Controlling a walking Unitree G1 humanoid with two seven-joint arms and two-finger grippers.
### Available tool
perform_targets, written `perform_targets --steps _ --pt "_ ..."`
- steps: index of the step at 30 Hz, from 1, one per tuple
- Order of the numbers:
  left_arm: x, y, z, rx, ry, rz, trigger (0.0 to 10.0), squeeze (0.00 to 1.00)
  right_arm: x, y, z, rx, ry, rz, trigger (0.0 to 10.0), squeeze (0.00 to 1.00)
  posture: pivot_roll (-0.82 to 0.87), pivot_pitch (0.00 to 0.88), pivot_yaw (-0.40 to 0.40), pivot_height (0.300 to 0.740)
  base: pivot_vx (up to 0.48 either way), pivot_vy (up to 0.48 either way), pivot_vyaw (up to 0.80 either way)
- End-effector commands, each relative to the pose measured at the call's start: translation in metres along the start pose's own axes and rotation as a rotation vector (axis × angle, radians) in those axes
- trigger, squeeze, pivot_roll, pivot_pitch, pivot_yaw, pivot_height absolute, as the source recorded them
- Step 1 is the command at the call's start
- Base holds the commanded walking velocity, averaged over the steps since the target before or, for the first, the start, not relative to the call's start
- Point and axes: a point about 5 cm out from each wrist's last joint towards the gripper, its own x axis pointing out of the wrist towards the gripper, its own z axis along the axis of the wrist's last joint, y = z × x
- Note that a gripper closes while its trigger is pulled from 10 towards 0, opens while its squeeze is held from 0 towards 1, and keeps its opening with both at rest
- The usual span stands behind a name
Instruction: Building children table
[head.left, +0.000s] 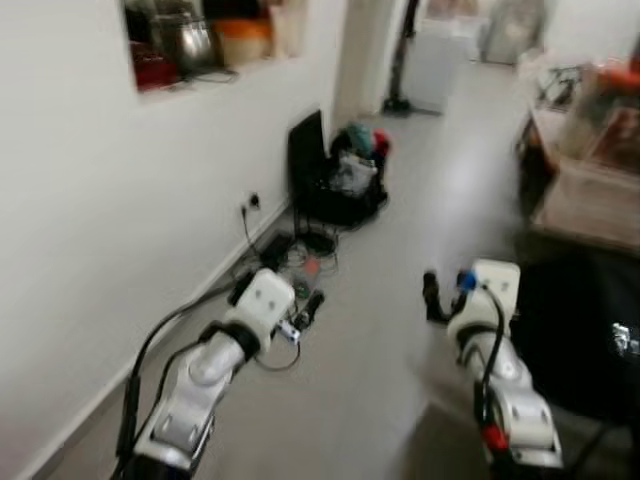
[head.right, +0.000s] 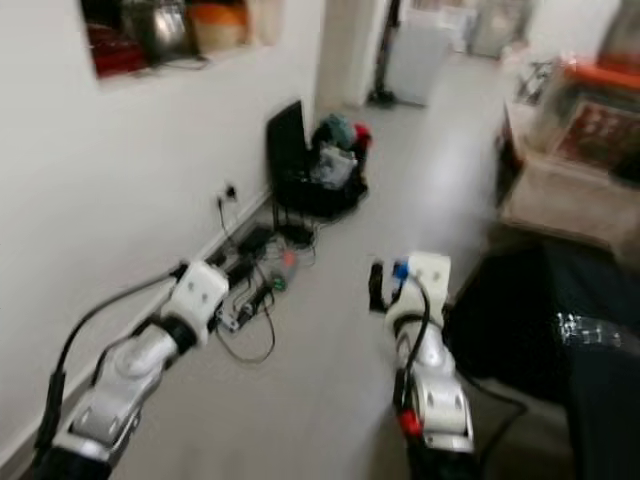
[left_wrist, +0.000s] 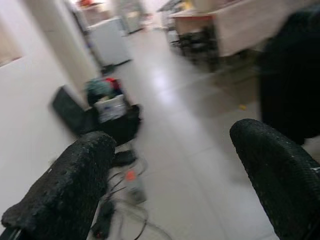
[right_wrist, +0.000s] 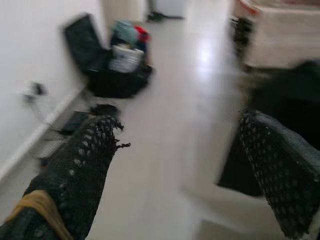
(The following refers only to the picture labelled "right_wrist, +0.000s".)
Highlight yellow rubber band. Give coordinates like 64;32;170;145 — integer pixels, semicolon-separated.
4;189;73;240

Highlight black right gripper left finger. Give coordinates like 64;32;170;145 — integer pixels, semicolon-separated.
0;113;131;240

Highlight black folding chair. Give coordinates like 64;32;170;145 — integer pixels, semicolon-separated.
62;13;155;100

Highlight white plastic bag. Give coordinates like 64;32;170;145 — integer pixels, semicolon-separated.
108;44;146;73

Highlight dark green slippers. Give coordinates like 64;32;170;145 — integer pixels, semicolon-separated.
146;11;171;22

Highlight beige cloth covered bench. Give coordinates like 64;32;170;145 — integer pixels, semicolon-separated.
229;0;320;68

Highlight green stuffed toy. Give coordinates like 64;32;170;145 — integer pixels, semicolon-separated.
111;19;140;45

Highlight red stuffed toy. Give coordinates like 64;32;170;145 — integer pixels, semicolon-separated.
133;24;152;43

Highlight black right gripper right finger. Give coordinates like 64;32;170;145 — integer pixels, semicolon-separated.
236;108;320;240

